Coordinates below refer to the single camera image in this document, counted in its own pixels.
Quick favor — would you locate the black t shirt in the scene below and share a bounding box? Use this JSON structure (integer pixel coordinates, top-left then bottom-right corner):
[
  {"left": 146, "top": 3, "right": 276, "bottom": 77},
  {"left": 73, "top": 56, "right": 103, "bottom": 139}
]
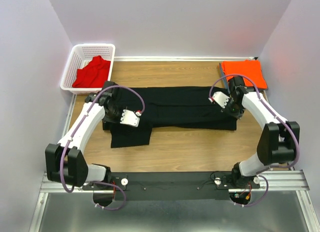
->
[{"left": 102, "top": 86, "right": 237, "bottom": 148}]

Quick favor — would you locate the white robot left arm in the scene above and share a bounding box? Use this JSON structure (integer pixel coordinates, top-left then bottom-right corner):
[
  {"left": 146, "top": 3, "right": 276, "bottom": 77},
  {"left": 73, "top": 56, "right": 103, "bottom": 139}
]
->
[{"left": 45, "top": 81, "right": 122, "bottom": 193}]

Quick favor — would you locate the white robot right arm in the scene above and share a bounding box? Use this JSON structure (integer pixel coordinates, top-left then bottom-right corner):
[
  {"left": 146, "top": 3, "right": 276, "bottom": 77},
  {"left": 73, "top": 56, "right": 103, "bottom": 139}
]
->
[{"left": 221, "top": 74, "right": 300, "bottom": 188}]

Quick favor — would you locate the red crumpled shirt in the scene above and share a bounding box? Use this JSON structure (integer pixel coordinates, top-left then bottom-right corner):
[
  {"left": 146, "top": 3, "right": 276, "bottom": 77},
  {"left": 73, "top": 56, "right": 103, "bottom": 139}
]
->
[{"left": 72, "top": 55, "right": 111, "bottom": 88}]

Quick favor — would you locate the folded orange shirt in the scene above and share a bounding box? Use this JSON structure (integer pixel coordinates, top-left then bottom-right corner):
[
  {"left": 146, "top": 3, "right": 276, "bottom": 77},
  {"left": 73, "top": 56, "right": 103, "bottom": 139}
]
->
[{"left": 221, "top": 60, "right": 268, "bottom": 90}]

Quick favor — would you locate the white plastic laundry basket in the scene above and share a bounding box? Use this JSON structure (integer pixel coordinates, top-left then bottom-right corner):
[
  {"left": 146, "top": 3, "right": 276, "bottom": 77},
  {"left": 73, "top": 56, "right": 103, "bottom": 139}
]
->
[{"left": 60, "top": 43, "right": 116, "bottom": 95}]

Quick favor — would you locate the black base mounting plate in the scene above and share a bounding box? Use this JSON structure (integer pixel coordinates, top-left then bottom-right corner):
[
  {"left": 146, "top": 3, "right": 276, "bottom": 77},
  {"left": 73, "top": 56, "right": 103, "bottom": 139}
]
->
[{"left": 82, "top": 171, "right": 261, "bottom": 202}]

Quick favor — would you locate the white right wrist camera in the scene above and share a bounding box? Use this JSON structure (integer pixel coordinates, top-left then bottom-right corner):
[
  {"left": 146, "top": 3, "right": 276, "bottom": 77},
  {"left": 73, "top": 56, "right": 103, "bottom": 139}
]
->
[{"left": 208, "top": 91, "right": 233, "bottom": 109}]

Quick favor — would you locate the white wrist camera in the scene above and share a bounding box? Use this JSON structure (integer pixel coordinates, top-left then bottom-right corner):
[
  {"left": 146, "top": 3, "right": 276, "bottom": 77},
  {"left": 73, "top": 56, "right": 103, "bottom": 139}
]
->
[
  {"left": 208, "top": 91, "right": 233, "bottom": 109},
  {"left": 119, "top": 109, "right": 142, "bottom": 128}
]

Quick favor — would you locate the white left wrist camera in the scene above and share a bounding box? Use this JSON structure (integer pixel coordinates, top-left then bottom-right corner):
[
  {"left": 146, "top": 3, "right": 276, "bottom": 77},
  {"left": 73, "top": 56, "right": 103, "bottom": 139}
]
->
[{"left": 119, "top": 109, "right": 142, "bottom": 128}]

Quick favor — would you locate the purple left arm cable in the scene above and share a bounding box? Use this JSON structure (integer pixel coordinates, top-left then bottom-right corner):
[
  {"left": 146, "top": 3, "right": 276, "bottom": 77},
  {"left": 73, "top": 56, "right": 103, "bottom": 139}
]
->
[{"left": 61, "top": 85, "right": 146, "bottom": 211}]

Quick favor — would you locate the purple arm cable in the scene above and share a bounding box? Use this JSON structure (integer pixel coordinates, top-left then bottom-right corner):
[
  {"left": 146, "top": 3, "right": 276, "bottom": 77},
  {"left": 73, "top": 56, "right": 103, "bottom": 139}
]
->
[
  {"left": 61, "top": 85, "right": 146, "bottom": 211},
  {"left": 208, "top": 73, "right": 301, "bottom": 208}
]

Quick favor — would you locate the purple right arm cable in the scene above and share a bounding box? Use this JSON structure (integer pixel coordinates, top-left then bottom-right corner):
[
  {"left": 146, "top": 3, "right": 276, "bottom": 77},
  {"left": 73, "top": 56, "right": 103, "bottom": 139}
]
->
[{"left": 208, "top": 73, "right": 301, "bottom": 208}]

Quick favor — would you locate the aluminium left side rail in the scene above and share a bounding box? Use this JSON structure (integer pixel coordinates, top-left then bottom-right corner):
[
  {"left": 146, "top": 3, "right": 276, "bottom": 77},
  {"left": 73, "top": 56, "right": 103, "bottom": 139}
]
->
[{"left": 50, "top": 92, "right": 77, "bottom": 144}]

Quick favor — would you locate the aluminium rail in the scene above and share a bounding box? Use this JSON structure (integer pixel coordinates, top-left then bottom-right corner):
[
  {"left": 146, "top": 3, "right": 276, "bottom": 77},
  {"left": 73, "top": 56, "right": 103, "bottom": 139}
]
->
[
  {"left": 39, "top": 169, "right": 311, "bottom": 193},
  {"left": 50, "top": 92, "right": 77, "bottom": 144}
]

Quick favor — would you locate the aluminium front rail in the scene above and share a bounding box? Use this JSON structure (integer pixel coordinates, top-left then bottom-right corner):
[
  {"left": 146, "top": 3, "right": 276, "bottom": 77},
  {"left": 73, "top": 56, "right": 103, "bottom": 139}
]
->
[{"left": 39, "top": 169, "right": 311, "bottom": 193}]

